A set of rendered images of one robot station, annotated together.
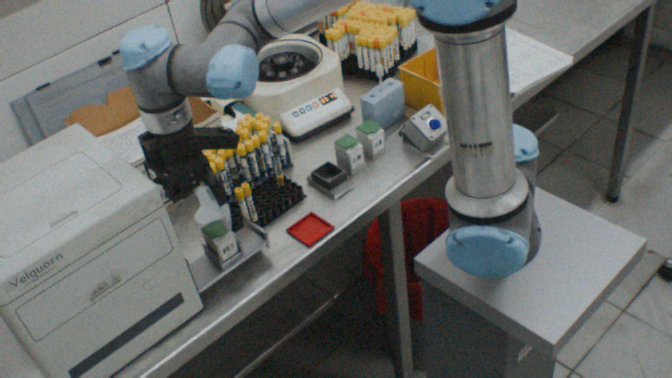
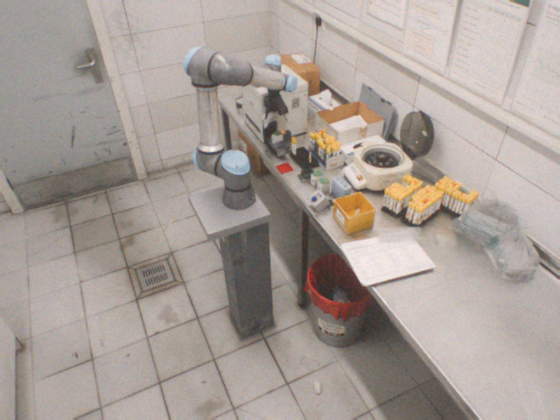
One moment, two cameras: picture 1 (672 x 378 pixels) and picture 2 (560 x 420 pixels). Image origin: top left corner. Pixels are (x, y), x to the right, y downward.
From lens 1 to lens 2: 2.25 m
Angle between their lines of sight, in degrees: 73
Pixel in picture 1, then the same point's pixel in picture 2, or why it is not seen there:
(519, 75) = (357, 254)
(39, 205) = not seen: hidden behind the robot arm
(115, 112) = (370, 117)
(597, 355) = (290, 402)
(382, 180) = (301, 190)
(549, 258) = (220, 207)
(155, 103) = not seen: hidden behind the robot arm
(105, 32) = (392, 93)
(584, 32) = (403, 312)
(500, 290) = (216, 192)
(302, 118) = (349, 170)
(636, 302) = not seen: outside the picture
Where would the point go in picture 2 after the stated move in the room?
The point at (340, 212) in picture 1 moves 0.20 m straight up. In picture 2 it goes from (289, 177) to (289, 142)
